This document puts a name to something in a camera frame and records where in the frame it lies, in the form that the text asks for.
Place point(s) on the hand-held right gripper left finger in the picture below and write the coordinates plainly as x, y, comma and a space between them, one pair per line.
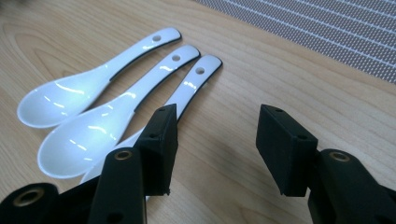
157, 155

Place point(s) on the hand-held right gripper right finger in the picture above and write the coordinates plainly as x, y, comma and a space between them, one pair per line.
289, 155

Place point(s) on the white ceramic spoon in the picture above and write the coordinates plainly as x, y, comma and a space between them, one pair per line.
87, 140
190, 87
62, 99

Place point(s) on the grey woven mesh mat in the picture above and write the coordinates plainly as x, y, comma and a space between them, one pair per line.
327, 28

